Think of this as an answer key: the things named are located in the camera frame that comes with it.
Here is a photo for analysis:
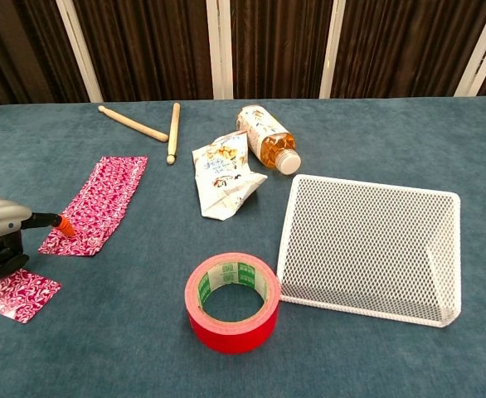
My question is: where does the wooden drumstick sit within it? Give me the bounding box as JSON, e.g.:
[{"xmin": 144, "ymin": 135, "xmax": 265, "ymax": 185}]
[
  {"xmin": 97, "ymin": 104, "xmax": 169, "ymax": 143},
  {"xmin": 166, "ymin": 102, "xmax": 182, "ymax": 166}
]

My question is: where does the blue velvet tablecloth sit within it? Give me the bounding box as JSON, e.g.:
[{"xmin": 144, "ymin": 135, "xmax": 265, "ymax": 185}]
[{"xmin": 0, "ymin": 95, "xmax": 486, "ymax": 398}]

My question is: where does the crumpled white snack bag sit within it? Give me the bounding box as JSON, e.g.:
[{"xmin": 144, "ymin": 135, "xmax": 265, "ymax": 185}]
[{"xmin": 191, "ymin": 130, "xmax": 269, "ymax": 222}]

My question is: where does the dark brown pleated curtain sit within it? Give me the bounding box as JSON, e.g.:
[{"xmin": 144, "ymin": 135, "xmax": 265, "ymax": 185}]
[{"xmin": 0, "ymin": 0, "xmax": 486, "ymax": 107}]

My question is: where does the plastic tea bottle white cap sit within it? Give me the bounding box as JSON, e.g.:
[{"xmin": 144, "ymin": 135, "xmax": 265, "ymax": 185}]
[{"xmin": 236, "ymin": 104, "xmax": 302, "ymax": 176}]

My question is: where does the white frame post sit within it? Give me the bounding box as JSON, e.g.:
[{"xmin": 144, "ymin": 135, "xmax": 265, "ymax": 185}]
[
  {"xmin": 454, "ymin": 0, "xmax": 486, "ymax": 98},
  {"xmin": 55, "ymin": 0, "xmax": 104, "ymax": 104},
  {"xmin": 318, "ymin": 0, "xmax": 348, "ymax": 100},
  {"xmin": 206, "ymin": 0, "xmax": 235, "ymax": 100}
]

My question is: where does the red duct tape roll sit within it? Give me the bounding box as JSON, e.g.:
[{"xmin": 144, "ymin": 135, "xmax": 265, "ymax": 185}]
[{"xmin": 184, "ymin": 251, "xmax": 282, "ymax": 355}]

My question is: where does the white wire mesh basket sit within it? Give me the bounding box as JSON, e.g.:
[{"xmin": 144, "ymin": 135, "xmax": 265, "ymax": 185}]
[{"xmin": 275, "ymin": 173, "xmax": 463, "ymax": 328}]

